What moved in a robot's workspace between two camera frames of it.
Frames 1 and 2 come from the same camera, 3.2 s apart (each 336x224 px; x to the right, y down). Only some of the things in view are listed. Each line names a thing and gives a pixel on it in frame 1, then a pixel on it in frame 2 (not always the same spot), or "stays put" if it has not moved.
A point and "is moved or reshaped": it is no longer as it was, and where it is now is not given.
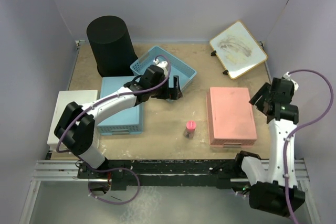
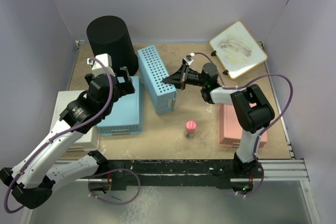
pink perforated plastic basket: x=230 y=117 is moved or reshaped
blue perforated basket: x=184 y=72 is moved or reshaped
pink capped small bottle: x=190 y=128 stays put
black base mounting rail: x=188 y=173 stays put
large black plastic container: x=112 y=46 stays put
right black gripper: x=258 y=98 -> x=179 y=79
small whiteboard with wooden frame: x=237 y=51 stays put
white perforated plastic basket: x=63 y=99 stays put
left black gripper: x=172 y=94 -> x=125 y=88
